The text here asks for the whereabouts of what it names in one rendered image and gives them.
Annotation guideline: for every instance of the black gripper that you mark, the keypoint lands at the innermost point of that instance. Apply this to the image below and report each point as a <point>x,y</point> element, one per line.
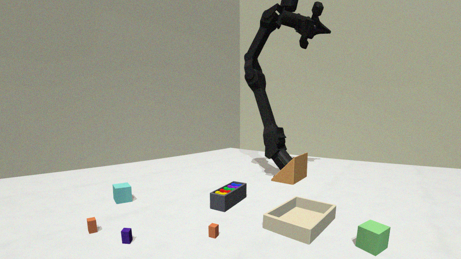
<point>320,28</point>

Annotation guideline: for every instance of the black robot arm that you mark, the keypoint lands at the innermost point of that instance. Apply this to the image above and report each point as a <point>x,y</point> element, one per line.
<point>273,136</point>

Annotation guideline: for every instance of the teal cube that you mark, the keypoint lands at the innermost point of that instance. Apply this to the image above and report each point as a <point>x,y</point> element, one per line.
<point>122,193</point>

